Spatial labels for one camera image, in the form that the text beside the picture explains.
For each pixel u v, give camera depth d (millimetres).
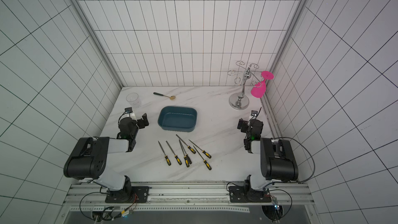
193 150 862
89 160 458
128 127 721
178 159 833
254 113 811
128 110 814
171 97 1141
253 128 725
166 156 852
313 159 444
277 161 453
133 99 1045
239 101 1099
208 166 812
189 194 742
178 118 1008
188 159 832
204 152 856
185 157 839
